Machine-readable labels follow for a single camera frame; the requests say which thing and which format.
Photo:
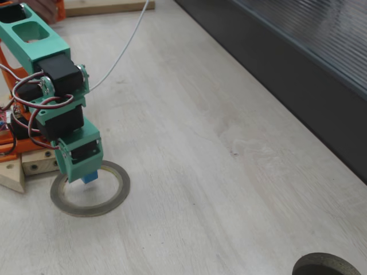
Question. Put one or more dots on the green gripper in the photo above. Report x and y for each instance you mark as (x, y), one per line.
(85, 153)

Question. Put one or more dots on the blue cube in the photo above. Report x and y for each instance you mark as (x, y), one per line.
(90, 177)

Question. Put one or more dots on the orange leader arm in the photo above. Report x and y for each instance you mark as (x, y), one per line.
(60, 10)

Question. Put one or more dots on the light wooden arm base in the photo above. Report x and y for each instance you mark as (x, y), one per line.
(11, 177)

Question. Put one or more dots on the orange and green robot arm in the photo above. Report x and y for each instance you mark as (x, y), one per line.
(43, 46)

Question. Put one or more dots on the person's hand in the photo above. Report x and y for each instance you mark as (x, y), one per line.
(46, 10)

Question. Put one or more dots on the red controller board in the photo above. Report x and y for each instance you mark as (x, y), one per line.
(3, 117)

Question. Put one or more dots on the long wooden plank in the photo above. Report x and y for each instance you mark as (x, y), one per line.
(114, 7)

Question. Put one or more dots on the frosted glass desk partition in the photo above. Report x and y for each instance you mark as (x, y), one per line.
(286, 57)

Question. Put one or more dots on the orange controller board mount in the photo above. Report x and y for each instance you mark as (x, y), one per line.
(5, 149)

